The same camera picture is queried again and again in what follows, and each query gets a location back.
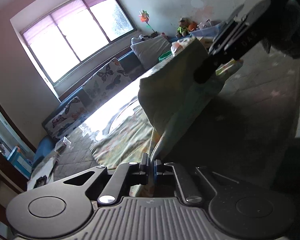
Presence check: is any green patterned child shirt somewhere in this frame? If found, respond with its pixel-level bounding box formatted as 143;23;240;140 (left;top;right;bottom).
90;36;244;198

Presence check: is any small transparent card box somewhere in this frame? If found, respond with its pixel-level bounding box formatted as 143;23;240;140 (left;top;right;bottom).
53;137;71;153

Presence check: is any clear plastic storage box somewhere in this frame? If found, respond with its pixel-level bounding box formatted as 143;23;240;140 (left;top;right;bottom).
190;22;225;38

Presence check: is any white paper sheet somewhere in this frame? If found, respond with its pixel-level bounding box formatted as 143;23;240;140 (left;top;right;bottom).
27;151;59;191

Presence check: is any quilted grey table cover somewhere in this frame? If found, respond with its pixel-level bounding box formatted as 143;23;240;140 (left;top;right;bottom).
27;37;300;196

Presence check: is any orange plush toy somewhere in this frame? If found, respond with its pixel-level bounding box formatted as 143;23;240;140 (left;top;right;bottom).
188;22;198;32

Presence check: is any butterfly cushion far left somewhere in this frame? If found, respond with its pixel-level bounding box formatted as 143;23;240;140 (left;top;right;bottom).
43;96;89;141

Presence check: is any teddy bear toy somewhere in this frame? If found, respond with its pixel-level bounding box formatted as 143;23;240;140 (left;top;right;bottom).
175;17;190;38

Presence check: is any butterfly cushion near window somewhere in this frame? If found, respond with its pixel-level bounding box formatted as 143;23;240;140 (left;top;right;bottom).
83;58;131;101

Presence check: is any blue small cabinet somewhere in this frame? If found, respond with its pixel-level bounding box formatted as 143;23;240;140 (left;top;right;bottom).
7;146;32;179

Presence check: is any grey plain cushion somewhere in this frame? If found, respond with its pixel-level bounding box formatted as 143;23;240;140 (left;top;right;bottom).
130;35;171;70

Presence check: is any colourful pinwheel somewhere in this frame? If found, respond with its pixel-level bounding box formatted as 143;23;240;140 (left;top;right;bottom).
139;9;156;33

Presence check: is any window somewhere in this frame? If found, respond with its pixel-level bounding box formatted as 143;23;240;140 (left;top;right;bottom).
10;0;140;96

